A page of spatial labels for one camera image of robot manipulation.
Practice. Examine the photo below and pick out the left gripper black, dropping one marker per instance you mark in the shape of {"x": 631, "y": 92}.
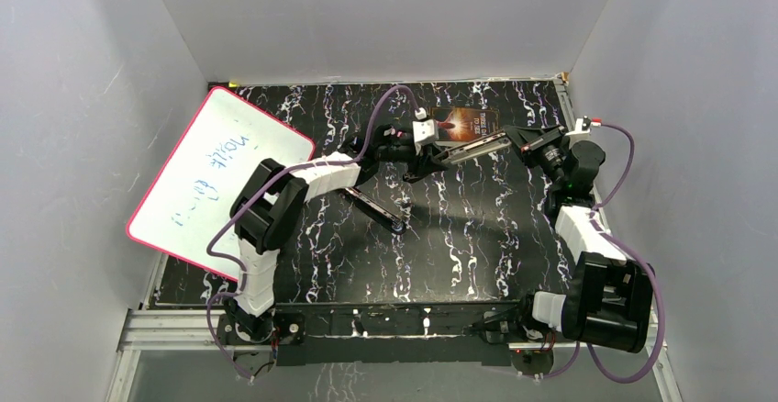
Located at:
{"x": 423, "y": 162}

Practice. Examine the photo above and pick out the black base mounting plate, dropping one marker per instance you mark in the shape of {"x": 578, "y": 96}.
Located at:
{"x": 483, "y": 332}

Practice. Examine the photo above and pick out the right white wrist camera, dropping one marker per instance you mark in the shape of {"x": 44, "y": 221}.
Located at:
{"x": 582, "y": 129}

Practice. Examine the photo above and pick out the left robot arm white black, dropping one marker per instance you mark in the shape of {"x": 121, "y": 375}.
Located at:
{"x": 268, "y": 207}

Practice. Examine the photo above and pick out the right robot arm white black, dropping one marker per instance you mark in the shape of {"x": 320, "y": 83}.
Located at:
{"x": 609, "y": 296}

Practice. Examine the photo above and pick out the black stapler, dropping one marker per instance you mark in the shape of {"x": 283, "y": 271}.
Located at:
{"x": 451, "y": 156}

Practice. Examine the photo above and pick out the aluminium frame rail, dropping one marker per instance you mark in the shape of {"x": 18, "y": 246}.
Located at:
{"x": 168, "y": 330}

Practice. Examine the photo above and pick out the pink-framed whiteboard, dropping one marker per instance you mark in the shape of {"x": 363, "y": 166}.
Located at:
{"x": 189, "y": 201}

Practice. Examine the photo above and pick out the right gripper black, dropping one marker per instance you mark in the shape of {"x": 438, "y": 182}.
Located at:
{"x": 532, "y": 140}

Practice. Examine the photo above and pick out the dark paperback book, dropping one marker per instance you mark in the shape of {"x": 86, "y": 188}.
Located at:
{"x": 458, "y": 125}

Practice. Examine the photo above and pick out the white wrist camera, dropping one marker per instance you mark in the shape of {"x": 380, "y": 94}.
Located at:
{"x": 424, "y": 128}
{"x": 582, "y": 129}

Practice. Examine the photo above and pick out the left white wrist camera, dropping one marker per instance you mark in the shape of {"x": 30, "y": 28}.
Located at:
{"x": 424, "y": 128}

